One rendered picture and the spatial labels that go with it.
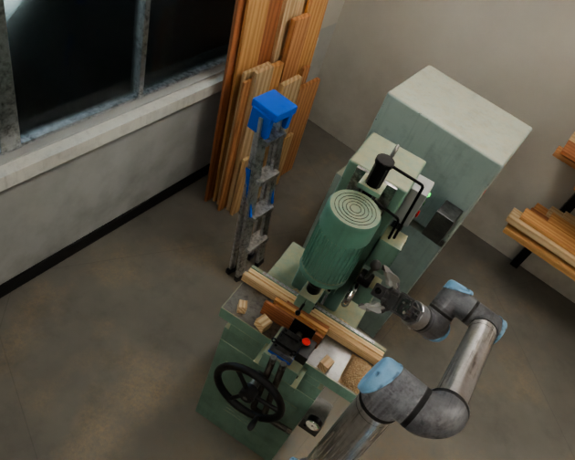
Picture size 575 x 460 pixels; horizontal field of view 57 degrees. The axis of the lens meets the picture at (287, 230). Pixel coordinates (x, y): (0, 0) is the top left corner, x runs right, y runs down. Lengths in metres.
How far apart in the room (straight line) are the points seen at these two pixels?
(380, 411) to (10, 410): 1.86
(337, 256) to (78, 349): 1.65
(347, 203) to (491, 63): 2.35
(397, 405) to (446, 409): 0.12
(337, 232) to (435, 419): 0.58
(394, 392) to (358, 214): 0.54
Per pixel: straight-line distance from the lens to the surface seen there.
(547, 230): 3.67
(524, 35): 3.71
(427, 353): 3.40
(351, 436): 1.50
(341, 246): 1.61
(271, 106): 2.51
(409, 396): 1.36
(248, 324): 1.98
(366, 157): 1.80
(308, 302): 1.90
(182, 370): 2.86
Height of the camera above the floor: 2.55
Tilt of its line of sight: 45 degrees down
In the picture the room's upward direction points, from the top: 22 degrees clockwise
